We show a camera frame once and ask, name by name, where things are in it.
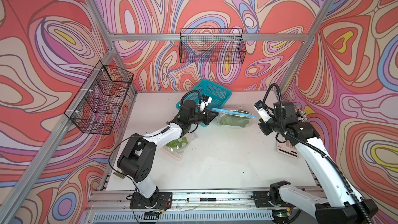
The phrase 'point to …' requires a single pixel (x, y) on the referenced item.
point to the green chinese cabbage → (226, 119)
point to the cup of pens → (301, 116)
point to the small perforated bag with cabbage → (176, 149)
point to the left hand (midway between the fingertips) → (219, 115)
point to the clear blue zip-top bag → (235, 112)
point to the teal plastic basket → (219, 95)
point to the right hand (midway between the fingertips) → (264, 123)
